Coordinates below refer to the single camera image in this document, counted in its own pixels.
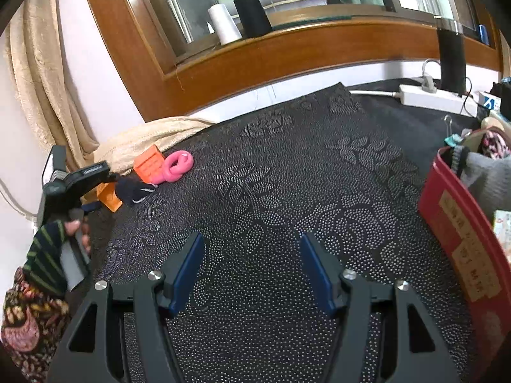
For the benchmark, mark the light orange toy cube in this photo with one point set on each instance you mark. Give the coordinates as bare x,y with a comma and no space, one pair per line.
105,193

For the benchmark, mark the beige curtain left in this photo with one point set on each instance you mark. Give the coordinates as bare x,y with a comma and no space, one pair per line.
34,54

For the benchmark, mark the black patterned table mat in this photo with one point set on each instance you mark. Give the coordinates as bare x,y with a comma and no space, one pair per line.
348,170

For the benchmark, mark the red storage box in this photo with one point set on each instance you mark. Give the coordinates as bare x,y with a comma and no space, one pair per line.
467,237

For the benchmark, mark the small blue spool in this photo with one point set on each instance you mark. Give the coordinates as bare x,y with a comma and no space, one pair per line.
483,34

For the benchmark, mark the binder clip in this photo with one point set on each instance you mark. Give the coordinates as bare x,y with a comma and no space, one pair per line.
451,139

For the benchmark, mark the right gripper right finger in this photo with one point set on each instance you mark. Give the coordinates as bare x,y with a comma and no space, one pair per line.
410,349

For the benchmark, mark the person's left hand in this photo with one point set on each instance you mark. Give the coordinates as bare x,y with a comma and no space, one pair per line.
74,227

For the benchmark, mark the white power strip near window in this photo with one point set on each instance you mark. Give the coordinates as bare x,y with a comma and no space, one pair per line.
440,101

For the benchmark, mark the beige lace cloth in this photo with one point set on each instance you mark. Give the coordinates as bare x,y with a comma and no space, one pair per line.
121,150

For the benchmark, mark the dark orange toy cube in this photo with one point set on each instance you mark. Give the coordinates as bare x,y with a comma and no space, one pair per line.
148,163

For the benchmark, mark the wooden window frame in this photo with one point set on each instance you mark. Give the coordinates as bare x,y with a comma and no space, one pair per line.
160,86

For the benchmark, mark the black thermos bottle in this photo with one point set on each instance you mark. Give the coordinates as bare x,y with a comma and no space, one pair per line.
452,55

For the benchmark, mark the person's left forearm sleeve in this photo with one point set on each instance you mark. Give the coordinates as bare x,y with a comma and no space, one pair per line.
35,313

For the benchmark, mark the white thread spool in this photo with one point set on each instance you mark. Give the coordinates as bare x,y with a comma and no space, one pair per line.
223,24

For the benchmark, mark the pink leopard sock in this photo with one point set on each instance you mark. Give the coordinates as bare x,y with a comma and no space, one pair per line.
493,145

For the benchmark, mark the grey sock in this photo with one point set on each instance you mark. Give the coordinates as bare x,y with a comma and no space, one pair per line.
487,179

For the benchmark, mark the yellow green tea box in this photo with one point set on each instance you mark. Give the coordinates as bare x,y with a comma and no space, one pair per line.
502,231

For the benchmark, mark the dark navy sock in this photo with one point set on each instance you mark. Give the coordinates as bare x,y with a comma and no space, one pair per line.
132,192

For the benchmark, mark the pink rubber knot toy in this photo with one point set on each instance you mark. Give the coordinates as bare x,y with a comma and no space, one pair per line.
173,168

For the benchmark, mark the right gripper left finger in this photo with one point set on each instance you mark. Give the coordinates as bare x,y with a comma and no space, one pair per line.
94,349

